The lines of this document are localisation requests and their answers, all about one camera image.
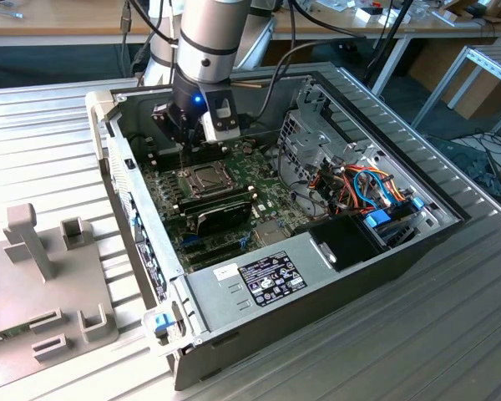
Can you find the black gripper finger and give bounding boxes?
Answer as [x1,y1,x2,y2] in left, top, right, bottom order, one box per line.
[186,120,205,151]
[151,103,187,152]

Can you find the silver square CPU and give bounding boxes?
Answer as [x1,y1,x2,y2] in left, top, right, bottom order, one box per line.
[194,165,227,188]

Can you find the metal socket cover frame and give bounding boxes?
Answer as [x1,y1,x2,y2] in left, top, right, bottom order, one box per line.
[186,161,237,197]

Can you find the CPU socket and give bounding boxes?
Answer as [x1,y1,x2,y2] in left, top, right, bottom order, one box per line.
[183,161,240,200]

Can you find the black RAM stick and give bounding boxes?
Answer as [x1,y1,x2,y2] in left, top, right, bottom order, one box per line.
[175,185,256,209]
[179,190,259,214]

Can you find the black graphics card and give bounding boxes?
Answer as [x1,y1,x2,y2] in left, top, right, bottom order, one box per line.
[184,195,254,238]

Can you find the green motherboard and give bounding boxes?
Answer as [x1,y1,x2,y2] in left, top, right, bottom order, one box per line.
[139,140,331,272]

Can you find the silver metal drive cage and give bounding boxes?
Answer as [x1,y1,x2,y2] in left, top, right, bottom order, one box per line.
[277,77,385,189]

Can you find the black expansion slot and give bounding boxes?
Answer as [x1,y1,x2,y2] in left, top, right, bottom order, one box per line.
[187,237,245,260]
[190,246,245,268]

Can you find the grey chipset heat sink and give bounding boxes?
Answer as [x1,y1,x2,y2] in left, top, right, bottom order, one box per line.
[253,221,289,246]

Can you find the grey power supply unit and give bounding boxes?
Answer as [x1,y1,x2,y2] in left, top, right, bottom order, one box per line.
[183,231,343,335]

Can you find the black plastic shroud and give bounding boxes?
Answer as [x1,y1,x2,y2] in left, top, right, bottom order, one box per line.
[290,211,387,273]

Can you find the blue case latch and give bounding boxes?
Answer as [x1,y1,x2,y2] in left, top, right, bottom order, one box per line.
[152,312,175,335]

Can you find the blue disk carrier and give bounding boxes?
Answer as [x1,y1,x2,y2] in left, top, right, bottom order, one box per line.
[362,198,427,251]

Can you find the small white box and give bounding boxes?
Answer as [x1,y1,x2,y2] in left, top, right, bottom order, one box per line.
[353,7,386,23]

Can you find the grey parts rack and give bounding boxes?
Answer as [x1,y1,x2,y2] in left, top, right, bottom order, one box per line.
[0,203,120,393]

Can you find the black tripod stand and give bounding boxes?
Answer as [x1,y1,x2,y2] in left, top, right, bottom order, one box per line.
[362,0,415,84]

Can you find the open black PC case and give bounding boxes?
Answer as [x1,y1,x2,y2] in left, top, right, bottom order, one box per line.
[85,61,473,392]

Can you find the green RAM stick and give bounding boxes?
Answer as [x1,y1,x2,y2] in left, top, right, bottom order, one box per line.
[0,325,31,348]

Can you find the open cardboard box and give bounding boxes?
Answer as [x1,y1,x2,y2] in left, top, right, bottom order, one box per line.
[432,0,501,27]

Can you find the white wrist camera on bracket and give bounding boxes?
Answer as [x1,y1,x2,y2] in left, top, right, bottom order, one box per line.
[199,85,242,144]

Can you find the thick black cable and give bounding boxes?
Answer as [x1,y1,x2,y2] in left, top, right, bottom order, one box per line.
[250,0,367,124]

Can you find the thin cable with connector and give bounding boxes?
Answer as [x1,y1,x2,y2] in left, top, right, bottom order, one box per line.
[119,0,134,79]

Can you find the wooden desk white frame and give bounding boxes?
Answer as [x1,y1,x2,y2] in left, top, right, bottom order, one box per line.
[271,0,501,97]
[0,0,151,47]

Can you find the orange wire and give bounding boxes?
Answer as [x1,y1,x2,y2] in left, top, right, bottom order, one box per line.
[342,165,407,201]

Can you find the blue wire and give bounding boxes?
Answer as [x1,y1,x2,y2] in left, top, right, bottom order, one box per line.
[352,168,396,210]

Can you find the black floor cables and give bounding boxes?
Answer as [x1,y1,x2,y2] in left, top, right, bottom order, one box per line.
[429,132,501,202]

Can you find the aluminium profile frame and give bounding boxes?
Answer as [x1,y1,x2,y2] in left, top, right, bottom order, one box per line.
[411,43,501,139]

